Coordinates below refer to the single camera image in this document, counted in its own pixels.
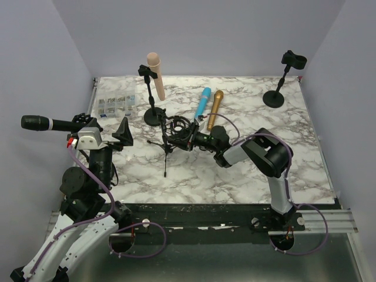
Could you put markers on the black tripod shock-mount stand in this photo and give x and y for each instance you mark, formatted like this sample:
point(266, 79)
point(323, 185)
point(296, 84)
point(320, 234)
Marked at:
point(176, 131)

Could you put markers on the black stand far left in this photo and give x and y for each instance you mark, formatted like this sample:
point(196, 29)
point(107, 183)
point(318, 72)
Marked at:
point(87, 120)

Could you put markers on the black microphone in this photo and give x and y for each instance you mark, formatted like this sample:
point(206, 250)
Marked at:
point(41, 123)

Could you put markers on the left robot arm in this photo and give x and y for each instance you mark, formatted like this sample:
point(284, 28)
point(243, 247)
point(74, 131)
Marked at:
point(79, 225)

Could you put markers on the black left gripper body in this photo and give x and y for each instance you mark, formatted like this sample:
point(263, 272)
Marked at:
point(104, 162)

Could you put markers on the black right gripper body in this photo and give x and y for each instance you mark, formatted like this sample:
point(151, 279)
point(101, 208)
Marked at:
point(202, 141)

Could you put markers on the blue microphone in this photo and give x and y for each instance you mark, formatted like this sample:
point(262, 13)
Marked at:
point(205, 96)

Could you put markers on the clear plastic screw box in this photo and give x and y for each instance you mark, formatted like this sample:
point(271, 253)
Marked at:
point(115, 106)

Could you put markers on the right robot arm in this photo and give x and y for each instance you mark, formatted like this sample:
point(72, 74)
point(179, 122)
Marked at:
point(270, 155)

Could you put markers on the beige microphone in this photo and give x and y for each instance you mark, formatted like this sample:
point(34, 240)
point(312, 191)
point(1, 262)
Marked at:
point(153, 61)

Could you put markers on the gold microphone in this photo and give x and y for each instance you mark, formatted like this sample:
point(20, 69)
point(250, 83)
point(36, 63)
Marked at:
point(218, 97)

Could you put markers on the black stand holding beige microphone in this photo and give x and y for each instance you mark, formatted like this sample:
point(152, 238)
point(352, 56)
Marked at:
point(151, 115)

